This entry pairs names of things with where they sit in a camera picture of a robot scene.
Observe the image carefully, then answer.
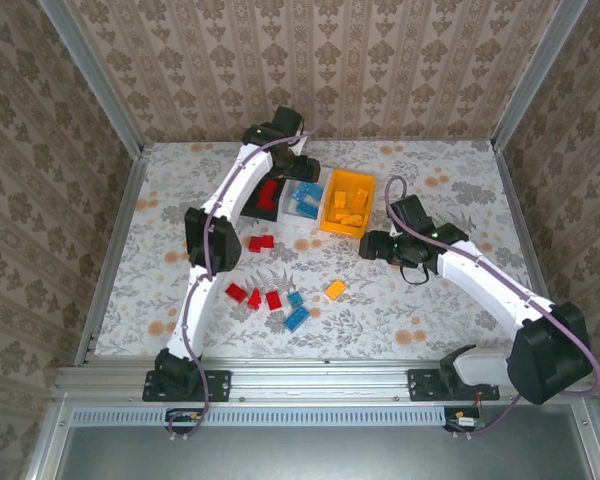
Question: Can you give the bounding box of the small connector board with wires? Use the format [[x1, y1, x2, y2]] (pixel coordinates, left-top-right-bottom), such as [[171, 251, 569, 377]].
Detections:
[[165, 407, 216, 435], [443, 407, 486, 434]]

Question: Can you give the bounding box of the aluminium frame post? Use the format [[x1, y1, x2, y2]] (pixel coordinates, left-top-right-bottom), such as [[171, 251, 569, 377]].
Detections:
[[37, 0, 146, 157], [490, 0, 589, 151]]

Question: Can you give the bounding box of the white plastic bin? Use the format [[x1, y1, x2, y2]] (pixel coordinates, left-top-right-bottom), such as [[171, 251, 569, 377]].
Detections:
[[277, 164, 334, 229]]

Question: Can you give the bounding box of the floral table cover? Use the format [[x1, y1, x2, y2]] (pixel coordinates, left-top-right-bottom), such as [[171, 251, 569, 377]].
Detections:
[[94, 140, 555, 361]]

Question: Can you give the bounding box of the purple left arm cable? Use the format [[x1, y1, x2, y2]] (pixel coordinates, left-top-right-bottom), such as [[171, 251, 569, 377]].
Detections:
[[167, 95, 331, 441]]

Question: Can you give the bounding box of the black plastic bin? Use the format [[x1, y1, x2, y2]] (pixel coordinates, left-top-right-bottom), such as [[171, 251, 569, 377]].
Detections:
[[239, 169, 289, 224]]

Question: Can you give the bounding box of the aluminium table side rail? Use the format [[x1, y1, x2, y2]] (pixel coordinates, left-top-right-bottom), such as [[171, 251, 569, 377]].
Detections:
[[74, 143, 154, 366], [493, 142, 572, 364]]

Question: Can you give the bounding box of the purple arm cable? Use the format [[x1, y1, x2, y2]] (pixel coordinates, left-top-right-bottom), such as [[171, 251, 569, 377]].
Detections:
[[384, 174, 600, 440], [167, 95, 331, 441]]

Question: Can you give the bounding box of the orange plastic bin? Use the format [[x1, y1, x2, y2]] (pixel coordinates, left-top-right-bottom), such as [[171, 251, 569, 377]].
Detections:
[[318, 168, 377, 237]]

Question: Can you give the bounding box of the grey slotted cable duct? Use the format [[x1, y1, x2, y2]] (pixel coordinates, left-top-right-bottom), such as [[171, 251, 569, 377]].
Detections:
[[72, 404, 454, 427]]

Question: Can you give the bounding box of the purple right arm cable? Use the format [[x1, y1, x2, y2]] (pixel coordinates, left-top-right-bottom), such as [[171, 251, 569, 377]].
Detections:
[[384, 174, 600, 440]]

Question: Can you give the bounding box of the grey metal panel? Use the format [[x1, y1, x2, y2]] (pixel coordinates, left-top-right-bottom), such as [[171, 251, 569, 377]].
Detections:
[[54, 405, 600, 480]]

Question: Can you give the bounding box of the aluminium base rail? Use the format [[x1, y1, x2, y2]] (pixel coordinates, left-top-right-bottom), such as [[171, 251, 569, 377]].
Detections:
[[54, 357, 599, 404]]

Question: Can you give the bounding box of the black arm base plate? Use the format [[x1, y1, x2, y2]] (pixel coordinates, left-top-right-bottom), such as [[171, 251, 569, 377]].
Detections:
[[142, 368, 231, 403], [407, 368, 500, 403]]

